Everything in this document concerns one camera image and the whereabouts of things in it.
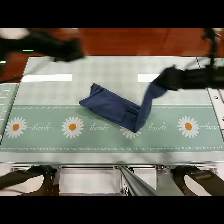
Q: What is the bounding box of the blue T-shirt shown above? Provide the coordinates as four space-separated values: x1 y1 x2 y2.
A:
78 78 168 134

